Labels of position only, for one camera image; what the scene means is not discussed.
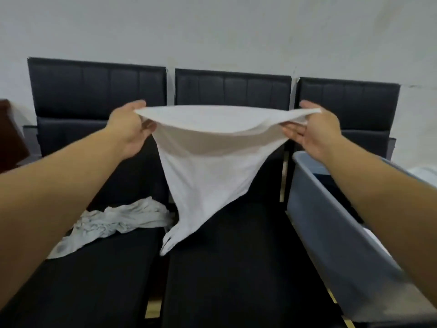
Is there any person's right hand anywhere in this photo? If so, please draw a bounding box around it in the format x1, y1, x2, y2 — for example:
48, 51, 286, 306
279, 100, 344, 164

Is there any person's left hand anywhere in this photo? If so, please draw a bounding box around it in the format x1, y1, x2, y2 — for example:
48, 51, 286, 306
104, 100, 158, 162

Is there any grey tank top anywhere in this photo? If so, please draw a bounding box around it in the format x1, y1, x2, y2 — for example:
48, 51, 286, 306
46, 197, 175, 260

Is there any blue-grey plastic bin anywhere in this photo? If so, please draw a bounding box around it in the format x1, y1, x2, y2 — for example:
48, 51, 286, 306
286, 150, 437, 323

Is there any white bin lid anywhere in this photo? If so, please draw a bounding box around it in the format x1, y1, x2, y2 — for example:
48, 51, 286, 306
408, 166, 437, 188

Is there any person's right forearm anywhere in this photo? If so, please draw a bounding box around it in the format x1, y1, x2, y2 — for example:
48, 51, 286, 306
322, 136, 437, 308

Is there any black leather bench chair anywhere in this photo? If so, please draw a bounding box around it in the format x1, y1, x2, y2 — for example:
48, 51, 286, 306
0, 57, 171, 328
286, 77, 401, 209
160, 68, 347, 328

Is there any brown wooden cabinet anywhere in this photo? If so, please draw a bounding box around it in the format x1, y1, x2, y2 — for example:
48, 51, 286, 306
0, 98, 30, 174

